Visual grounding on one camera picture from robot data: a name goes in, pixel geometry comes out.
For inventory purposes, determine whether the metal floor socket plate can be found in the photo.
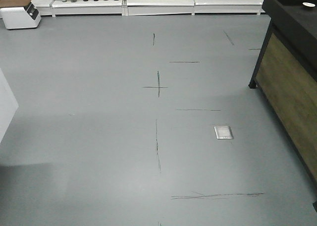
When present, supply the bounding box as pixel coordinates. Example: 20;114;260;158
214;125;234;140

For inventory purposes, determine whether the white store shelf base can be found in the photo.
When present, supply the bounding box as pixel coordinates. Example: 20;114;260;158
32;0;264;17

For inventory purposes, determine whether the black wooden display stand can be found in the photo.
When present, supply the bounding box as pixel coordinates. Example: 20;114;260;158
248;0;317;213

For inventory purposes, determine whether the white box appliance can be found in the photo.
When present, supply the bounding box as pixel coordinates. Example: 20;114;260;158
0;0;41;30

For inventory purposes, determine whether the white small dish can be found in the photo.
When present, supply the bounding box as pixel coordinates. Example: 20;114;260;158
302;2;316;8

